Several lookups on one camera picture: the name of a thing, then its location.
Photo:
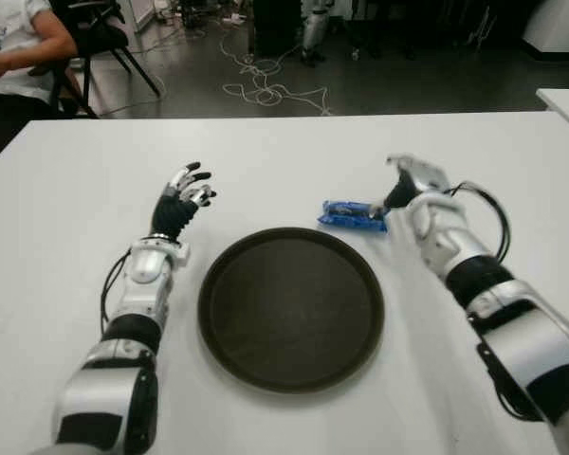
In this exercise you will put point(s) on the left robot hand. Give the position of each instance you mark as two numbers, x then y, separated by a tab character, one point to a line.
170	218

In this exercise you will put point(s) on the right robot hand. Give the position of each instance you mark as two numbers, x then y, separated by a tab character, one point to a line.
422	177

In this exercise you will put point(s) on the blue Oreo packet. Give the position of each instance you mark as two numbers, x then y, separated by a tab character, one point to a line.
346	215

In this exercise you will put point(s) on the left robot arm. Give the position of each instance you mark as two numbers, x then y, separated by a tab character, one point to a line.
142	270

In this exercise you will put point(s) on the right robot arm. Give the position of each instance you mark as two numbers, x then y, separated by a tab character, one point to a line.
526	351

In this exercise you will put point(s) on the round dark brown tray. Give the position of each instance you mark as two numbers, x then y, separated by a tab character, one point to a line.
289	313

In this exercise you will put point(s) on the grey metal stand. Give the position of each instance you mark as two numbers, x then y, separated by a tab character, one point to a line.
479	30

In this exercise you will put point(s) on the black chair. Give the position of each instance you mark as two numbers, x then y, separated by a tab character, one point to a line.
40	71
99	35

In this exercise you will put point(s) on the white panel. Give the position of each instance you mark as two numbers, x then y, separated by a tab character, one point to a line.
140	14

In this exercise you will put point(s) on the white curved cabinet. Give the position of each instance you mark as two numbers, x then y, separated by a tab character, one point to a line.
559	23

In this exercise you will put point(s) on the black cabinet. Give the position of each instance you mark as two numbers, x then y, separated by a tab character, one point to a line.
275	28

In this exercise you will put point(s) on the seated person white shirt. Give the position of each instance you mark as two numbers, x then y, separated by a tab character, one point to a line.
19	38

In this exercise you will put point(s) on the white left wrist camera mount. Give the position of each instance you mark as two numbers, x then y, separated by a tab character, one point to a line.
181	253

